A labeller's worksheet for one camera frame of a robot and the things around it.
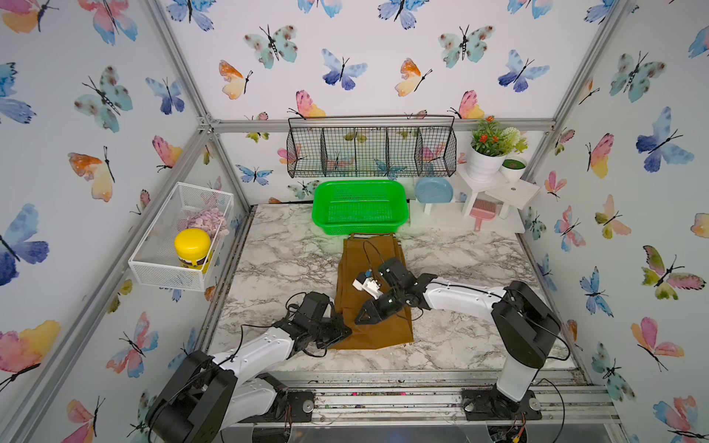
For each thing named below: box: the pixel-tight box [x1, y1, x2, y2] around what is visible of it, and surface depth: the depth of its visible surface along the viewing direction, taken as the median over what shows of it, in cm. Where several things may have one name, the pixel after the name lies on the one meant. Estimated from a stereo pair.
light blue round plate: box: [415, 176, 454, 204], surface depth 108 cm
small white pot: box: [498, 156, 528, 184], surface depth 105 cm
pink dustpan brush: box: [470, 198, 497, 232], surface depth 120 cm
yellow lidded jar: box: [174, 227, 214, 274], surface depth 65 cm
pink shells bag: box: [186, 206, 230, 238], surface depth 70 cm
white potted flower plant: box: [467, 115, 529, 182], surface depth 91 cm
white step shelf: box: [409, 165, 541, 234], surface depth 116 cm
